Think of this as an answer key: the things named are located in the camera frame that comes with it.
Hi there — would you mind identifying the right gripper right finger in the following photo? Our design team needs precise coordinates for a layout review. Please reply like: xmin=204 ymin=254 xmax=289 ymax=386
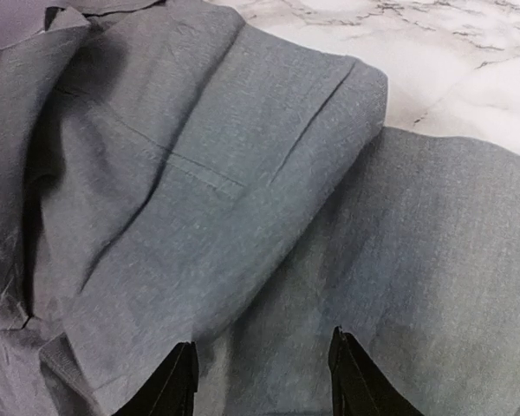
xmin=328 ymin=327 xmax=420 ymax=416

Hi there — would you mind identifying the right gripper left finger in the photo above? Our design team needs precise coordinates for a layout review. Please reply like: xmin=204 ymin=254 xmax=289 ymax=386
xmin=114 ymin=342 xmax=198 ymax=416

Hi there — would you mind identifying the grey long sleeve shirt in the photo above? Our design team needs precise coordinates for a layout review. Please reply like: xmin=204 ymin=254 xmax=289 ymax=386
xmin=0 ymin=1 xmax=520 ymax=415

